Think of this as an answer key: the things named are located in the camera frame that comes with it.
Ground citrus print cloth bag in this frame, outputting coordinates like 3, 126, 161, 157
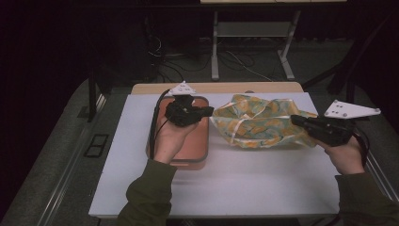
210, 93, 318, 150

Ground white metal stand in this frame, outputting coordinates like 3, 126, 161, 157
210, 8, 296, 82

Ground black metal stand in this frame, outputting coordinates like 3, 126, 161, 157
78, 70, 106, 123

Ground dark tripod stand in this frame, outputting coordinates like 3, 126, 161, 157
301, 12, 399, 105

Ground pink basket with grey rim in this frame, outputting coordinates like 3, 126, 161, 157
145, 94, 211, 170

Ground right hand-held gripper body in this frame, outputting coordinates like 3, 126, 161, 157
309, 99, 382, 148

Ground black floor socket frame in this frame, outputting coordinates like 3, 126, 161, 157
83, 134, 110, 158

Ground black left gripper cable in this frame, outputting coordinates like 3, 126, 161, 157
149, 89, 173, 160

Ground white floor cable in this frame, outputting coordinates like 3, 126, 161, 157
225, 50, 274, 83

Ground white table board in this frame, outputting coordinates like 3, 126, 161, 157
88, 92, 342, 219

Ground black floor cables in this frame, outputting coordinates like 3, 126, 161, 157
147, 34, 212, 83

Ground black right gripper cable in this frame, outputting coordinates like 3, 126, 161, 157
352, 131, 372, 168

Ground person's right hand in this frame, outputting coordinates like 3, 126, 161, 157
314, 136, 366, 176

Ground metal floor rail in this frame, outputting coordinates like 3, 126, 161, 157
37, 93, 107, 226
363, 150, 399, 202

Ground person's left hand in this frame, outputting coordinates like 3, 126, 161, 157
153, 120, 200, 165

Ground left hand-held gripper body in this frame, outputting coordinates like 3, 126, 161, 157
165, 80, 205, 128

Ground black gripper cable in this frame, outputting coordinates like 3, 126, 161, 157
149, 89, 173, 160
352, 131, 372, 168

